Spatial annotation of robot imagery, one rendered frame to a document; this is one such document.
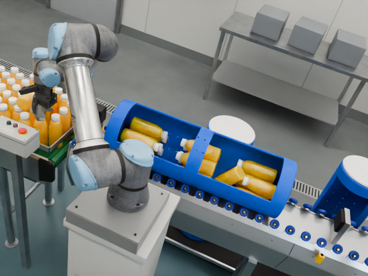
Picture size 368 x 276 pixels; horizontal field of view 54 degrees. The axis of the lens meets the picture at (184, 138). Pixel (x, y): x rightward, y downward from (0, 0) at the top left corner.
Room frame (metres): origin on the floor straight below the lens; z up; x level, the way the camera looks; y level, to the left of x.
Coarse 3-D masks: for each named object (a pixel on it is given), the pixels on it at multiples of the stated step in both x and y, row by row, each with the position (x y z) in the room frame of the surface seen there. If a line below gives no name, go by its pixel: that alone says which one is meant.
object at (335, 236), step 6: (342, 210) 1.26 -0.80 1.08; (348, 210) 1.27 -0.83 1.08; (336, 216) 1.26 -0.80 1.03; (342, 216) 1.22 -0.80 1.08; (348, 216) 1.23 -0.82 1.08; (336, 222) 1.23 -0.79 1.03; (342, 222) 1.19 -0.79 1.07; (348, 222) 1.19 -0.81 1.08; (330, 228) 1.27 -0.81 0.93; (336, 228) 1.19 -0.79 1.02; (342, 228) 1.18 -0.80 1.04; (330, 234) 1.23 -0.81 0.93; (336, 234) 1.19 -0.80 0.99; (342, 234) 1.18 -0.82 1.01; (330, 240) 1.20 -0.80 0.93; (336, 240) 1.18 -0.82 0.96
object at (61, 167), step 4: (60, 84) 1.84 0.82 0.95; (64, 84) 1.86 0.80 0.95; (64, 88) 1.86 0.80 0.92; (64, 92) 1.86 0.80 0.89; (64, 160) 1.87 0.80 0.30; (60, 164) 1.84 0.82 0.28; (64, 164) 1.87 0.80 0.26; (60, 168) 1.84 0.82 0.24; (64, 168) 1.87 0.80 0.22; (60, 172) 1.84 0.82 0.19; (64, 172) 1.87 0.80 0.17; (60, 176) 1.84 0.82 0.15; (64, 176) 1.87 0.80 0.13; (60, 180) 1.84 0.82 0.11; (64, 180) 1.87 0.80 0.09; (60, 184) 1.84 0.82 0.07; (64, 184) 1.87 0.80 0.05; (60, 188) 1.84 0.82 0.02
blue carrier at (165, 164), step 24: (120, 120) 1.32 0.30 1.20; (168, 120) 1.51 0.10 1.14; (168, 144) 1.49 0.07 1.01; (216, 144) 1.47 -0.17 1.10; (240, 144) 1.43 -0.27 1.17; (168, 168) 1.23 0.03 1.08; (192, 168) 1.21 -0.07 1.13; (216, 168) 1.42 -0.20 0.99; (288, 168) 1.26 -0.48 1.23; (216, 192) 1.20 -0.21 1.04; (240, 192) 1.17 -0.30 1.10; (288, 192) 1.17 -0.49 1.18
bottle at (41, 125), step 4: (36, 120) 1.33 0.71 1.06; (40, 120) 1.33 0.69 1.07; (44, 120) 1.35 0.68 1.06; (36, 124) 1.32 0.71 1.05; (40, 124) 1.32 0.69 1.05; (44, 124) 1.33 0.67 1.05; (36, 128) 1.31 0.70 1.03; (40, 128) 1.32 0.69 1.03; (44, 128) 1.33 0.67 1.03; (40, 132) 1.31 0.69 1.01; (44, 132) 1.33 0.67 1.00; (40, 136) 1.31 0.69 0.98; (44, 136) 1.33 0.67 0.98; (40, 140) 1.31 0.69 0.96; (44, 140) 1.33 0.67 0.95; (44, 144) 1.33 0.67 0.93
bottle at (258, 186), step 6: (252, 180) 1.25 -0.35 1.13; (258, 180) 1.25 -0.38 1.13; (252, 186) 1.22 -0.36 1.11; (258, 186) 1.22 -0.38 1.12; (264, 186) 1.23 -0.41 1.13; (270, 186) 1.23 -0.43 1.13; (276, 186) 1.24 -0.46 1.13; (258, 192) 1.21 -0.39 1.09; (264, 192) 1.21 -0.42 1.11; (270, 192) 1.21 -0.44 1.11; (270, 198) 1.21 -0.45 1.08
